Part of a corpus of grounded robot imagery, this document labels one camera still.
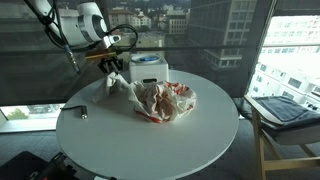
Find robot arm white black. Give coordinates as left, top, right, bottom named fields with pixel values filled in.
left=24, top=0, right=121, bottom=73

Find white box appliance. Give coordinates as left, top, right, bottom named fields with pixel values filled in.
left=129, top=53, right=169, bottom=83

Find white towel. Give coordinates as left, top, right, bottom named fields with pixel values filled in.
left=92, top=72, right=129, bottom=103

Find copper metal cylinder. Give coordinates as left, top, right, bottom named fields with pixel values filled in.
left=80, top=105, right=88, bottom=119

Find black cable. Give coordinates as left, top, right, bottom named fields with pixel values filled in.
left=59, top=105, right=83, bottom=111

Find blue white bowl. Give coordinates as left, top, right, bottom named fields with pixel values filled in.
left=131, top=55, right=160, bottom=64

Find pink cloth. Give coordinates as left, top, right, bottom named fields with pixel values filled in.
left=137, top=84, right=176, bottom=123

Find wooden armchair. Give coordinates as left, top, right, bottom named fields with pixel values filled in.
left=244, top=95, right=320, bottom=180

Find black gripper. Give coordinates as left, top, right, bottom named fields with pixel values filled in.
left=98, top=57, right=123, bottom=74

